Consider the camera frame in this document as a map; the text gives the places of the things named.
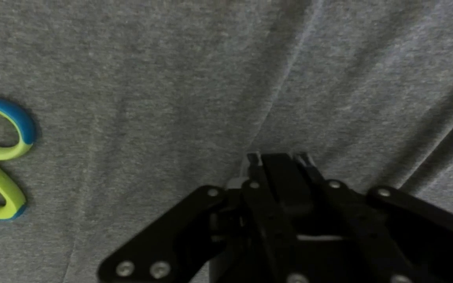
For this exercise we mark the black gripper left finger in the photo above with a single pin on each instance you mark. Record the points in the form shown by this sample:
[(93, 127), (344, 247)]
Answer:
[(184, 245)]

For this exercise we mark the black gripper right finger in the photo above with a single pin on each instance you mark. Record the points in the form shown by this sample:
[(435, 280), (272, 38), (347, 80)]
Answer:
[(393, 236)]

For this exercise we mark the grey tablecloth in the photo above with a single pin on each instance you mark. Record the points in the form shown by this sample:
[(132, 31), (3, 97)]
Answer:
[(157, 79)]

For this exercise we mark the green blue-trimmed scissors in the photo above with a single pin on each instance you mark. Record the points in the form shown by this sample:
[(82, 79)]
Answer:
[(6, 198)]

